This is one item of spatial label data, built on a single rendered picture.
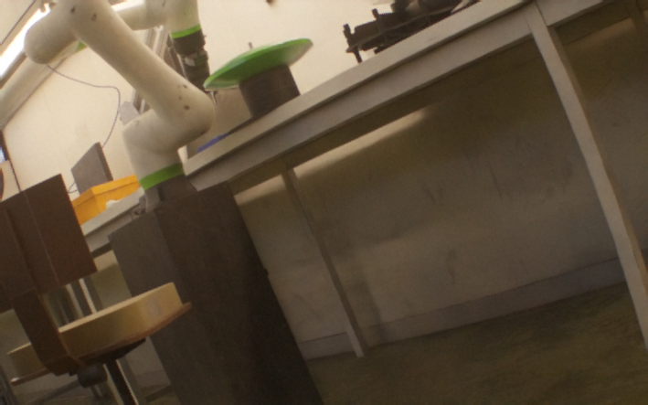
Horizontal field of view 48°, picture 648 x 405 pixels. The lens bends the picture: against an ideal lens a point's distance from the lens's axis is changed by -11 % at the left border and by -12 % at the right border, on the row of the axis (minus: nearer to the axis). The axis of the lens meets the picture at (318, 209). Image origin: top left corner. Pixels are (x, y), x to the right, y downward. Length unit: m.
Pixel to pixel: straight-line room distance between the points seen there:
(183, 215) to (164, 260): 0.12
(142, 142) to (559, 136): 1.38
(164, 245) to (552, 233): 1.40
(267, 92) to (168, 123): 0.27
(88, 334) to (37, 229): 0.24
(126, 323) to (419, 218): 1.73
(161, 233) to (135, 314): 0.44
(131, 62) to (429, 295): 1.70
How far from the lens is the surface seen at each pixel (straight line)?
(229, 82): 2.07
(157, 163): 2.05
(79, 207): 3.04
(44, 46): 1.96
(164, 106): 1.94
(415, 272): 3.14
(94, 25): 1.86
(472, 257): 2.98
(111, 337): 1.55
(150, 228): 1.99
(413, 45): 1.74
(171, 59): 3.76
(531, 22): 1.65
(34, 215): 1.50
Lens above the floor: 0.67
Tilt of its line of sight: 1 degrees down
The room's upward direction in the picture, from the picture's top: 23 degrees counter-clockwise
